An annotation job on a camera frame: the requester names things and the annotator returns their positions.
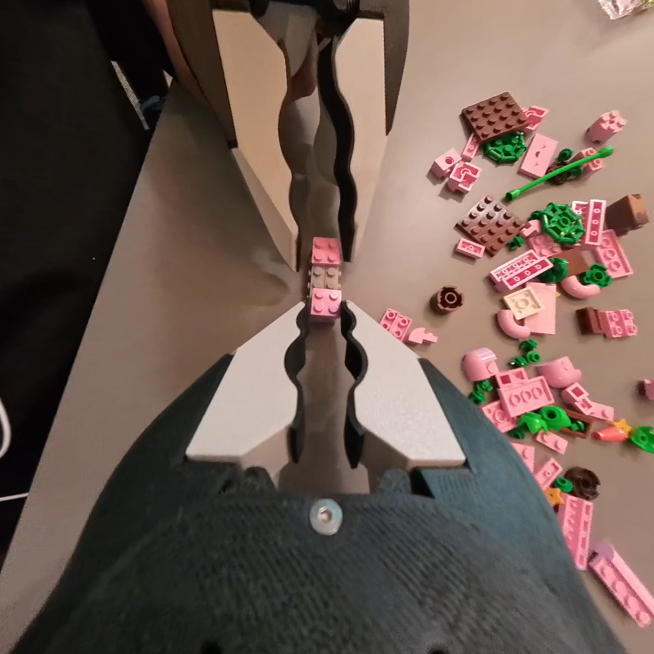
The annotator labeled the pink and grey brick assembly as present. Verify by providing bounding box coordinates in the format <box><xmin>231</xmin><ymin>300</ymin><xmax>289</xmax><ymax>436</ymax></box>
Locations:
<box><xmin>307</xmin><ymin>236</ymin><xmax>343</xmax><ymax>326</ymax></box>

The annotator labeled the dark brown small round piece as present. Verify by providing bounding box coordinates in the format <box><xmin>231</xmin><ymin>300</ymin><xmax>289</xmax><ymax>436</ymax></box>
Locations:
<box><xmin>563</xmin><ymin>466</ymin><xmax>601</xmax><ymax>500</ymax></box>

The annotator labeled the pile of pink toy bricks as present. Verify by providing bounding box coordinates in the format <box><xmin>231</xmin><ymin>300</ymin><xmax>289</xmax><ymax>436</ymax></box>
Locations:
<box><xmin>378</xmin><ymin>105</ymin><xmax>654</xmax><ymax>626</ymax></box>

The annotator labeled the dark brown flower piece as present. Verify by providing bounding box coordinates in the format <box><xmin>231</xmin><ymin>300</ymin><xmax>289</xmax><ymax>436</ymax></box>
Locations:
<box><xmin>546</xmin><ymin>159</ymin><xmax>586</xmax><ymax>186</ymax></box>

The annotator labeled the grey studded toy brick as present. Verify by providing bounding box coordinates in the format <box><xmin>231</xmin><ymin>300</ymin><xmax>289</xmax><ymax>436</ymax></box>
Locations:
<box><xmin>308</xmin><ymin>263</ymin><xmax>342</xmax><ymax>292</ymax></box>

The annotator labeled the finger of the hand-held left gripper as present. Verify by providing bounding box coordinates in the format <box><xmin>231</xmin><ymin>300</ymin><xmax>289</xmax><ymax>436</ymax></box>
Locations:
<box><xmin>212</xmin><ymin>10</ymin><xmax>313</xmax><ymax>273</ymax></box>
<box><xmin>317</xmin><ymin>18</ymin><xmax>386</xmax><ymax>261</ymax></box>

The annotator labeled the small brown frame piece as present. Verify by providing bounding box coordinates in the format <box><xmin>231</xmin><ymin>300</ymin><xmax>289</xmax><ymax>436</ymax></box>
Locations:
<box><xmin>562</xmin><ymin>409</ymin><xmax>596</xmax><ymax>439</ymax></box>

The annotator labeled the brown round toy brick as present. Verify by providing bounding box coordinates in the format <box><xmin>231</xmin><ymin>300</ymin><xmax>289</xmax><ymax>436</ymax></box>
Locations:
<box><xmin>431</xmin><ymin>285</ymin><xmax>465</xmax><ymax>316</ymax></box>

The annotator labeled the brown flat toy tile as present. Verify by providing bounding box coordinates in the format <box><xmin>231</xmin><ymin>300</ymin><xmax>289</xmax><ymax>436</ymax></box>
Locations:
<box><xmin>559</xmin><ymin>249</ymin><xmax>591</xmax><ymax>277</ymax></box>

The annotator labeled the long green toy stem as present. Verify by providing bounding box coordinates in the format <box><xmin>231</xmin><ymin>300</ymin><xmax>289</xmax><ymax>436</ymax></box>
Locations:
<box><xmin>505</xmin><ymin>145</ymin><xmax>615</xmax><ymax>201</ymax></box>

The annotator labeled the person's left hand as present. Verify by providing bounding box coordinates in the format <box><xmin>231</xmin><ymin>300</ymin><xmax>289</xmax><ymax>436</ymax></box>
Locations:
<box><xmin>292</xmin><ymin>48</ymin><xmax>322</xmax><ymax>99</ymax></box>

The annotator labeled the cream square toy plate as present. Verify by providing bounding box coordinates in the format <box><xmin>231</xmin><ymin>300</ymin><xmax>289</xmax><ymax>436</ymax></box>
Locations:
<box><xmin>503</xmin><ymin>286</ymin><xmax>542</xmax><ymax>320</ymax></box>

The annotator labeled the brown hollow box brick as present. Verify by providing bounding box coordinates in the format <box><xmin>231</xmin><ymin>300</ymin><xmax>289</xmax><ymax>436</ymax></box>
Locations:
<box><xmin>605</xmin><ymin>193</ymin><xmax>650</xmax><ymax>237</ymax></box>

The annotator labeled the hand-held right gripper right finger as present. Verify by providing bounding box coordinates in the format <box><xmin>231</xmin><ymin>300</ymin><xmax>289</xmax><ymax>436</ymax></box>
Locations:
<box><xmin>341</xmin><ymin>301</ymin><xmax>467</xmax><ymax>481</ymax></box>

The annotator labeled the brown studded plate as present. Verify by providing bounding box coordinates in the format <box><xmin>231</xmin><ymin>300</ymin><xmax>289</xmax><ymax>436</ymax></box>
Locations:
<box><xmin>461</xmin><ymin>92</ymin><xmax>529</xmax><ymax>143</ymax></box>
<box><xmin>455</xmin><ymin>195</ymin><xmax>527</xmax><ymax>256</ymax></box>

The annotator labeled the white cable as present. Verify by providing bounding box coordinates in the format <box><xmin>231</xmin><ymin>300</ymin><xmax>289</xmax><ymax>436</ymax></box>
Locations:
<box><xmin>0</xmin><ymin>399</ymin><xmax>29</xmax><ymax>504</ymax></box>

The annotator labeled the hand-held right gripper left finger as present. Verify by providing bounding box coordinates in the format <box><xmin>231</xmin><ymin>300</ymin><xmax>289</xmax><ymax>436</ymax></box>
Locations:
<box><xmin>185</xmin><ymin>301</ymin><xmax>307</xmax><ymax>471</ymax></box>

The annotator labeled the clear plastic packet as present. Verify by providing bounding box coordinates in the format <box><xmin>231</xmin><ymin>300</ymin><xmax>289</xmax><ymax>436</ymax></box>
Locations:
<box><xmin>598</xmin><ymin>0</ymin><xmax>654</xmax><ymax>20</ymax></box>

